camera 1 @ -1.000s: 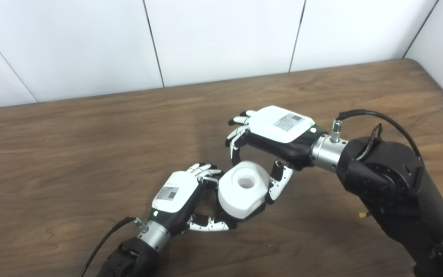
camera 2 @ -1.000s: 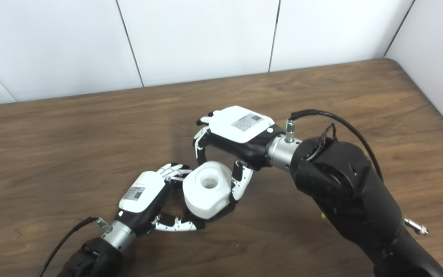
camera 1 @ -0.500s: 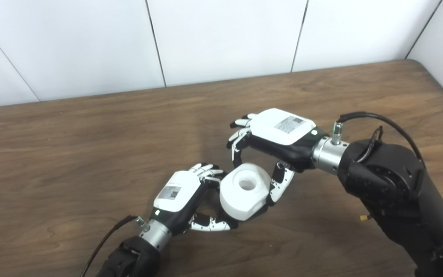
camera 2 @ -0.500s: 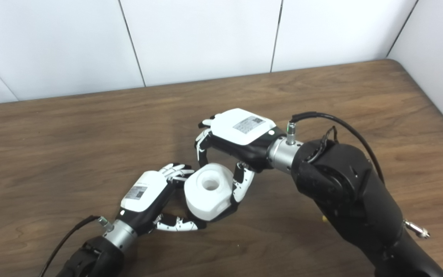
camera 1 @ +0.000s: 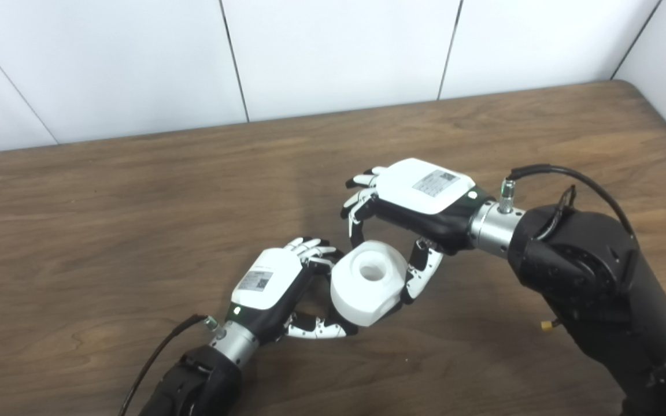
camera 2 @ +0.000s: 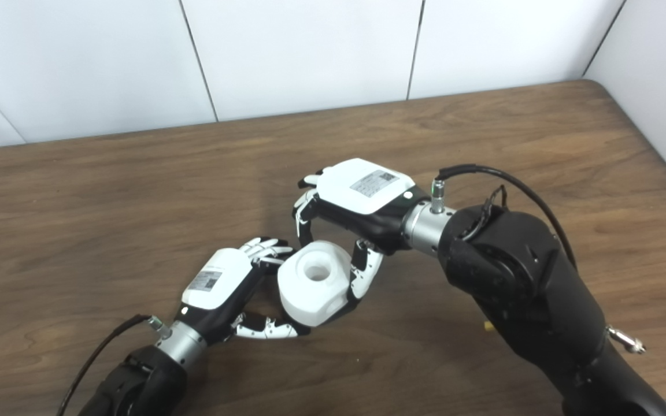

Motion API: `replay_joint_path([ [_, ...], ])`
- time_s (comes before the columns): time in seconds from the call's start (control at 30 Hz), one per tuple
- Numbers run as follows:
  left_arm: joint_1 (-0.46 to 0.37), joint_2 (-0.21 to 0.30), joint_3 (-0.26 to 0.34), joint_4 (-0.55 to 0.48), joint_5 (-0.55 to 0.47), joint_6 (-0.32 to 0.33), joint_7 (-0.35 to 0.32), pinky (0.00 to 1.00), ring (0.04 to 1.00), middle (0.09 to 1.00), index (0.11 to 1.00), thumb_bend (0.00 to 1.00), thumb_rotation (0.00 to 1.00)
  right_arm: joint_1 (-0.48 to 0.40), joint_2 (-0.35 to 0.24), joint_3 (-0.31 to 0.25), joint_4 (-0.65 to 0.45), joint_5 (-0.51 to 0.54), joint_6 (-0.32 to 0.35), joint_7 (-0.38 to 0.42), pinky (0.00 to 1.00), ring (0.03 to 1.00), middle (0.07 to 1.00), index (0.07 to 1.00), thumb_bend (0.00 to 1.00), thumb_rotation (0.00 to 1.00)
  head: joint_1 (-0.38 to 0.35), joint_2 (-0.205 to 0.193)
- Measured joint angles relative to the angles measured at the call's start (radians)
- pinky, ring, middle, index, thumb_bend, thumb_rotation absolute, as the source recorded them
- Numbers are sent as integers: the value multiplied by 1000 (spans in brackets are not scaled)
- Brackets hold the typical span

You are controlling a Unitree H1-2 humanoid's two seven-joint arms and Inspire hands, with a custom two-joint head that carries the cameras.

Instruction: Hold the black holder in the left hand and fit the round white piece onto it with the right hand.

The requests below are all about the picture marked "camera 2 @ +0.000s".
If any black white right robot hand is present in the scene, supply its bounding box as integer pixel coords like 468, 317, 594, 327
293, 158, 432, 301

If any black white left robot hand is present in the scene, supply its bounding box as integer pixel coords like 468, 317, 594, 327
177, 237, 310, 347

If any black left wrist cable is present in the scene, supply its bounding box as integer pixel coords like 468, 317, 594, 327
55, 314, 169, 416

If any round white plastic piece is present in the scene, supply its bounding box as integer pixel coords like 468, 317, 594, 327
277, 240, 354, 329

